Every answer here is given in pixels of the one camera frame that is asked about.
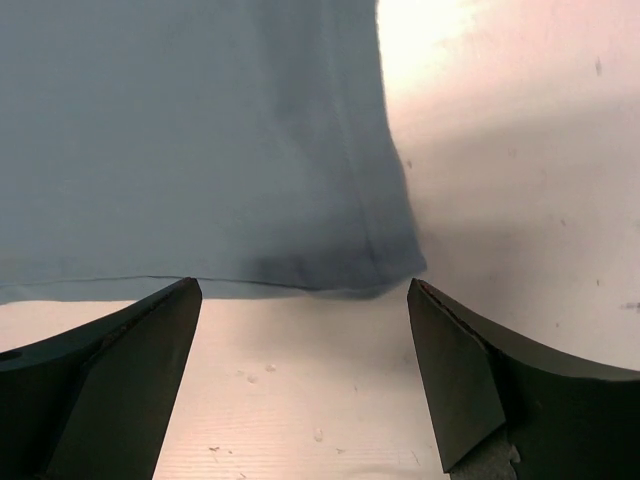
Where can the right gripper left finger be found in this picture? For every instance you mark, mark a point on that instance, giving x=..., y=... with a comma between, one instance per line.
x=94, y=402

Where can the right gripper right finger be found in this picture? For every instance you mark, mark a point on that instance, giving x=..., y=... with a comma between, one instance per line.
x=504, y=406

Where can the teal blue t-shirt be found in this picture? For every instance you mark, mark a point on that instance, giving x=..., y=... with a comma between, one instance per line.
x=241, y=143

